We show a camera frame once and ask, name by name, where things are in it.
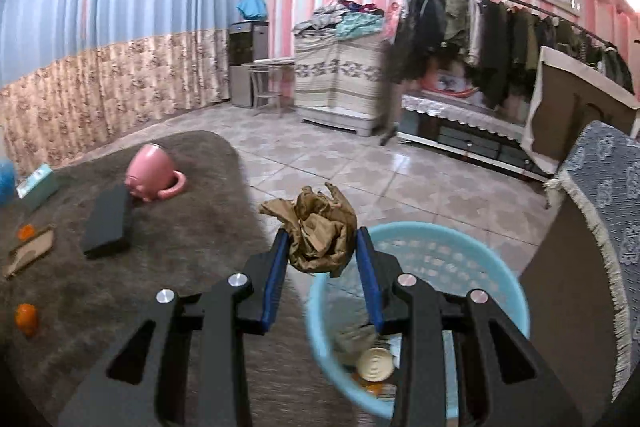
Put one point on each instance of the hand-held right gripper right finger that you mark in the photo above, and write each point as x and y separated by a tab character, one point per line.
370	282

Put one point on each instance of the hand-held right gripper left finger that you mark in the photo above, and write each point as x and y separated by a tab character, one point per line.
275	277

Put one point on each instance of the brown paper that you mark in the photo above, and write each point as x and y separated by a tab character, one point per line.
315	232

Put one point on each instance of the light blue plastic basket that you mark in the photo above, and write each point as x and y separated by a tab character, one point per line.
450	247

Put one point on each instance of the grey crumpled wrapper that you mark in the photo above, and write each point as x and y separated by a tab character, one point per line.
355	339

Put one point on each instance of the tin can lid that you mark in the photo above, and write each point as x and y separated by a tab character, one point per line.
375	364

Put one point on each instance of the grey shaggy rug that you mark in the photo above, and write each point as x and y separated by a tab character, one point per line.
190	247

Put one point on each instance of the low dark cabinet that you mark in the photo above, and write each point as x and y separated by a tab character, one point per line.
460	142

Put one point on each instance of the pink pig cup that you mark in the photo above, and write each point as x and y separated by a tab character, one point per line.
150	167

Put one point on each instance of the black flat box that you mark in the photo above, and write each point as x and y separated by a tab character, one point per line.
107	222

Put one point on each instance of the brown wooden furniture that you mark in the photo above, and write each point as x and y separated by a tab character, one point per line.
560	282

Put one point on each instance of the white lace cloth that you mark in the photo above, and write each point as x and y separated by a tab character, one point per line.
450	107

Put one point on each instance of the grey water dispenser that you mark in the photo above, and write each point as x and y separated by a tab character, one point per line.
242	82

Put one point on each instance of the patterned cloth covered cabinet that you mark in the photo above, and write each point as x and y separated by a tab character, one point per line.
335	77

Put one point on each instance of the pink printed box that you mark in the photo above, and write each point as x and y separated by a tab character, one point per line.
445	84

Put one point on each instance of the brown tray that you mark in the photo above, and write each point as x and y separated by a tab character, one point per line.
35	247

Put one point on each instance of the orange fruit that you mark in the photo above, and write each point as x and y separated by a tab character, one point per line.
27	319
25	233

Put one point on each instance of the grey lace fringed cloth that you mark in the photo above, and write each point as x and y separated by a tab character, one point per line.
605	187

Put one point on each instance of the light blue tissue box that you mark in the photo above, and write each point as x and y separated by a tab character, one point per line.
37	187

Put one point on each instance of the pile of clothes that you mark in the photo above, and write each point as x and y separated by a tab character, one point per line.
350	24

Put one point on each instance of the blue floral curtain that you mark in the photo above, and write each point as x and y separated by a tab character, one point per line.
125	57

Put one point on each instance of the row of hanging clothes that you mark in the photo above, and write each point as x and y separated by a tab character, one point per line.
450	27

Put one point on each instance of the pink white hanging bag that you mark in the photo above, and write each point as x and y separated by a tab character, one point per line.
395	14

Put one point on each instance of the blue wrapped potted plant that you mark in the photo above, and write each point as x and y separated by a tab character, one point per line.
252	7

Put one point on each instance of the blue plastic bag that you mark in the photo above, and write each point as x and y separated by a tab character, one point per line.
6	184

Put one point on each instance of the brown board white frame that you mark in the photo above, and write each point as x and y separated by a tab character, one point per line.
565	107

